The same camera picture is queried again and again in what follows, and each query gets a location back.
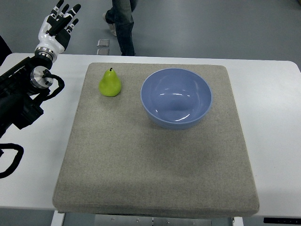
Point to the metal floor plate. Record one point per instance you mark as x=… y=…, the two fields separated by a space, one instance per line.
x=103 y=51
x=103 y=43

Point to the blue ceramic bowl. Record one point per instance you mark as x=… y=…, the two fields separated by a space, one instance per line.
x=176 y=98

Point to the person in dark jeans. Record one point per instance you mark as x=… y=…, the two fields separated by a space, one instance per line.
x=120 y=21

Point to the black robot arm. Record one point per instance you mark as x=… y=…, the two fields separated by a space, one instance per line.
x=21 y=97

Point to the upper metal floor plate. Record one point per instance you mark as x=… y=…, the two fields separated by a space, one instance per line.
x=103 y=43

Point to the black table control panel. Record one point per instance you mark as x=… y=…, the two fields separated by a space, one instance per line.
x=289 y=221

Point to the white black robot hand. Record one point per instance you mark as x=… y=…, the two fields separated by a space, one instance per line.
x=55 y=32

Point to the lower metal floor plate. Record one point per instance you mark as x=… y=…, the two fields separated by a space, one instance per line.
x=103 y=51

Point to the metal table frame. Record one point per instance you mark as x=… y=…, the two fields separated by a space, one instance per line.
x=110 y=220

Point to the grey felt mat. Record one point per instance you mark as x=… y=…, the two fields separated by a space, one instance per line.
x=118 y=161

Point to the green pear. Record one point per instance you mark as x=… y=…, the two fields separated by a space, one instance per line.
x=110 y=84

